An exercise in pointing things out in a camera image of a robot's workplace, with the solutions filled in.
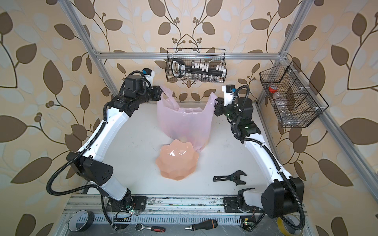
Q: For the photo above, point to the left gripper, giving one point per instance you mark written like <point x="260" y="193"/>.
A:
<point x="155" y="91"/>

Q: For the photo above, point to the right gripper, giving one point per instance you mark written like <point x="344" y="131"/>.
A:
<point x="219" y="108"/>

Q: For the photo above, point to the pink plastic bag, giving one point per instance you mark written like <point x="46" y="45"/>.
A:
<point x="186" y="124"/>

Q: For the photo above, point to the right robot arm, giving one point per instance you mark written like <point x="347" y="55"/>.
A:
<point x="283" y="195"/>

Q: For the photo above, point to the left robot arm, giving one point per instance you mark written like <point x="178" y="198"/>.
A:
<point x="88" y="163"/>

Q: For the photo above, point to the black socket set holder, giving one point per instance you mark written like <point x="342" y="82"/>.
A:
<point x="179" y="69"/>

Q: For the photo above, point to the black adjustable wrench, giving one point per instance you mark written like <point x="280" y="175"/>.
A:
<point x="235" y="177"/>

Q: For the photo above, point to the pink wavy plate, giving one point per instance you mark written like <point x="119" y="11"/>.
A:
<point x="177" y="160"/>

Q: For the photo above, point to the black orange screwdriver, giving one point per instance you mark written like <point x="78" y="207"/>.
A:
<point x="205" y="225"/>

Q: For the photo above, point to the yellow tape roll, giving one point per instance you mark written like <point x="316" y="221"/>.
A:
<point x="284" y="229"/>

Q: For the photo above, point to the black tape roll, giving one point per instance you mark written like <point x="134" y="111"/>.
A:
<point x="81" y="221"/>

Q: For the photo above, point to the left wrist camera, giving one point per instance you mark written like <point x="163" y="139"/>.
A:
<point x="137" y="83"/>

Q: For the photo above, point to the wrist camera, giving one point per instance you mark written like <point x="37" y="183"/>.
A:
<point x="228" y="91"/>
<point x="137" y="83"/>

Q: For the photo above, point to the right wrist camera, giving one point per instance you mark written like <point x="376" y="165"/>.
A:
<point x="228" y="91"/>

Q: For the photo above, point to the black wire basket back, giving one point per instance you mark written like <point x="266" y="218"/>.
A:
<point x="212" y="56"/>

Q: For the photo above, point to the black wire basket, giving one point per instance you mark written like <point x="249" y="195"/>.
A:
<point x="212" y="56"/>
<point x="298" y="102"/>

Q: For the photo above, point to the black wire basket right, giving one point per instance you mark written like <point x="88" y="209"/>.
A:
<point x="298" y="102"/>

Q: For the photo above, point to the ratchet wrench red handle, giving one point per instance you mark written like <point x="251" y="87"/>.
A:
<point x="140" y="227"/>

